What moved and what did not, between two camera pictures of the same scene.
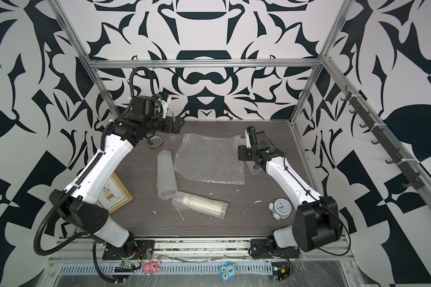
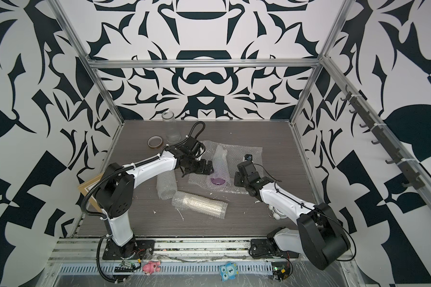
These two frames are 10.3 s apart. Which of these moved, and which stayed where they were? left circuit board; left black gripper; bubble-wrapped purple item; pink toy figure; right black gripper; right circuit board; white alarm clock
Moved: left black gripper; bubble-wrapped purple item; right black gripper
Stayed: right circuit board; left circuit board; white alarm clock; pink toy figure
